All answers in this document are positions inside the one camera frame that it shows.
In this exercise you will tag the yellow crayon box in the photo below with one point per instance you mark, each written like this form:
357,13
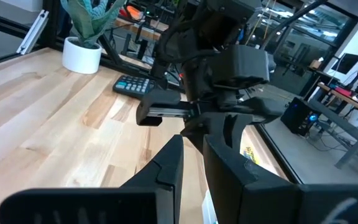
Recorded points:
249,154

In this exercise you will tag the orange object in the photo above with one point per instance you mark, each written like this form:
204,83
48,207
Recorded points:
134,12

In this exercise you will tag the black computer blue light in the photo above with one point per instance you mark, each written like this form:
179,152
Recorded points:
297,115

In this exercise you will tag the white plant pot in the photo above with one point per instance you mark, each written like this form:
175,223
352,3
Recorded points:
81,59

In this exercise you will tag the silver aluminium extrusion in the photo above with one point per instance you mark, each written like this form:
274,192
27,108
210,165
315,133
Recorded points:
33,32

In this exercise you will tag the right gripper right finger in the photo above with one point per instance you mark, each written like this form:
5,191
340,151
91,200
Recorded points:
228,186

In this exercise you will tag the artificial green plant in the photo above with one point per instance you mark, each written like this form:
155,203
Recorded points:
85,21

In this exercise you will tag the black calculator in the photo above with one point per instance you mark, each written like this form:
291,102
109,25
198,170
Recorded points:
134,85

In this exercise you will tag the small cardboard box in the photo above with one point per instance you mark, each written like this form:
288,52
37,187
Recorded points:
315,64

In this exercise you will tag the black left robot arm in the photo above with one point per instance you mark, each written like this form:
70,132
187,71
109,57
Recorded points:
216,18

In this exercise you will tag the clear plastic pencil box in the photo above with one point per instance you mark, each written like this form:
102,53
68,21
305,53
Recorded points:
208,211

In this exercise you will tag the wooden workbench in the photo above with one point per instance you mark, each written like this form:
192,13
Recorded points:
350,99
141,29

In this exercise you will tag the dark wall monitor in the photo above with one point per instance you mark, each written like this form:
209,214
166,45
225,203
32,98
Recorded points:
346,63

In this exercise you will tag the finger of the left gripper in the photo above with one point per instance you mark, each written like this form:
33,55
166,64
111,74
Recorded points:
210,124
238,127

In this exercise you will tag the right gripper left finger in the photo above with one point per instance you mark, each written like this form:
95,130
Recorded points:
166,186

